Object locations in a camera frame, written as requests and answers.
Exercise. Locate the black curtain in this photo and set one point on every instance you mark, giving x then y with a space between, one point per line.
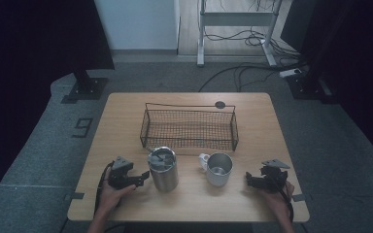
39 39
349 39

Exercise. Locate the white power strip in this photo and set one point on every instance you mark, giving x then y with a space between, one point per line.
289 73

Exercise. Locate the black stand base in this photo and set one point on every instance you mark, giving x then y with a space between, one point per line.
307 87
89 87

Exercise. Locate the person's right hand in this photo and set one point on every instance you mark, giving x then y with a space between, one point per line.
277 202

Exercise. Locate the black round table grommet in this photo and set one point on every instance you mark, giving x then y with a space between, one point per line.
220 105

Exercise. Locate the person's left hand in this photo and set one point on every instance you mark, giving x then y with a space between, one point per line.
110 198

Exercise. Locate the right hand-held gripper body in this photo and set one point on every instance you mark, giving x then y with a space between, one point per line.
272 179

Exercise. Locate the white mug with steel inside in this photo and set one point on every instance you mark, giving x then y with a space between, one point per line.
218 176

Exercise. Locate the white metal desk frame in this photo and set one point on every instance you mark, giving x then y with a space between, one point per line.
236 18

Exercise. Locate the grey tape piece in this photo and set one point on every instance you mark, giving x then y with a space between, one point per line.
298 197
75 195

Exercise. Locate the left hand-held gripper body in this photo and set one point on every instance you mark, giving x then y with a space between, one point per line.
119 176

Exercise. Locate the steel tumbler with lid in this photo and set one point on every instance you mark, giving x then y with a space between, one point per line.
163 176

